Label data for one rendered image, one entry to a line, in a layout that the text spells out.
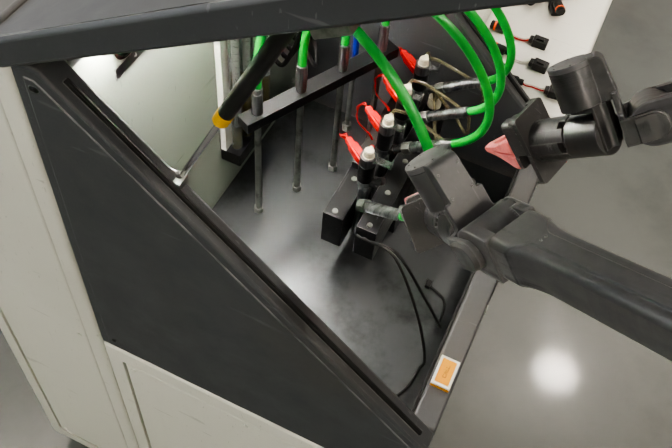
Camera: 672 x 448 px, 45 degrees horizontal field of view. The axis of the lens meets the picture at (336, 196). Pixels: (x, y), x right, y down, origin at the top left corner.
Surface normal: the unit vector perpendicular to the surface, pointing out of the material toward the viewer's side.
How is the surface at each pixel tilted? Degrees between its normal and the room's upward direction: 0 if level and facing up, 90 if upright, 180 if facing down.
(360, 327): 0
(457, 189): 39
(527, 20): 0
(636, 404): 0
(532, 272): 96
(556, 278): 100
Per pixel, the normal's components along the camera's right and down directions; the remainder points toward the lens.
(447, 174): 0.27, 0.00
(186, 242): -0.43, 0.70
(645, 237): 0.07, -0.61
